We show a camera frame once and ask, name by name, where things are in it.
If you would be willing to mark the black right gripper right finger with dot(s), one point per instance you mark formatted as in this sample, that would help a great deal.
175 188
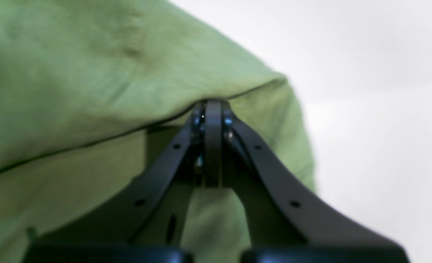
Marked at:
288 223

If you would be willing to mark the green t-shirt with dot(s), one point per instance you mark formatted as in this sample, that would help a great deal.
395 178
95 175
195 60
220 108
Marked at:
81 79

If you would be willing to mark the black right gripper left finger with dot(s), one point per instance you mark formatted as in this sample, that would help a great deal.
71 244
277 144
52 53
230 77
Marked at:
140 224

